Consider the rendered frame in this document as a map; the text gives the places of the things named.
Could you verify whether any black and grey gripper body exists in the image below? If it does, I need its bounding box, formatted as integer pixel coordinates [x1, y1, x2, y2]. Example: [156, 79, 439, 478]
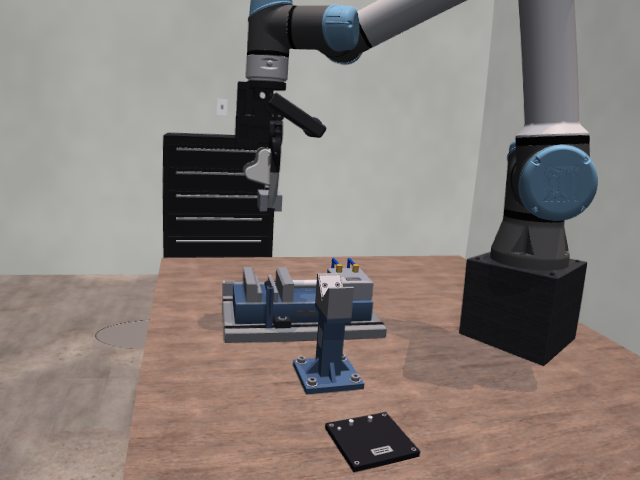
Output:
[235, 80, 286, 148]

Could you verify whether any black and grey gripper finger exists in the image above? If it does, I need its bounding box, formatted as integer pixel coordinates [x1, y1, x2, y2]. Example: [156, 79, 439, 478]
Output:
[243, 147, 271, 190]
[245, 129, 281, 207]

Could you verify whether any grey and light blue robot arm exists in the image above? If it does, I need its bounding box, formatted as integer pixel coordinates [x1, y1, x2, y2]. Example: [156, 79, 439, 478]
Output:
[246, 0, 598, 271]

